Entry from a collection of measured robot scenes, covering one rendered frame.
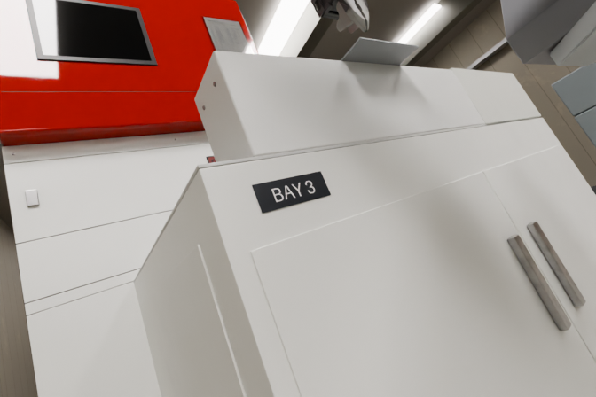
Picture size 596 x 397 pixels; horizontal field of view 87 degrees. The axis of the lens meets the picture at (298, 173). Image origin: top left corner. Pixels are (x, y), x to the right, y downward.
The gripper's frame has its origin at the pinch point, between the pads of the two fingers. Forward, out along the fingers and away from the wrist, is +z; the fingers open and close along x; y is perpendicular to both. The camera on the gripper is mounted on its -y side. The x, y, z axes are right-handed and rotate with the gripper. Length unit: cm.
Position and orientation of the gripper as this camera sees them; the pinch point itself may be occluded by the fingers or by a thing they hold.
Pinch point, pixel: (365, 23)
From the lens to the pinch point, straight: 75.4
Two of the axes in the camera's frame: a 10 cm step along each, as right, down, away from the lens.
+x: -7.9, 1.5, -6.0
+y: -4.9, 4.3, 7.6
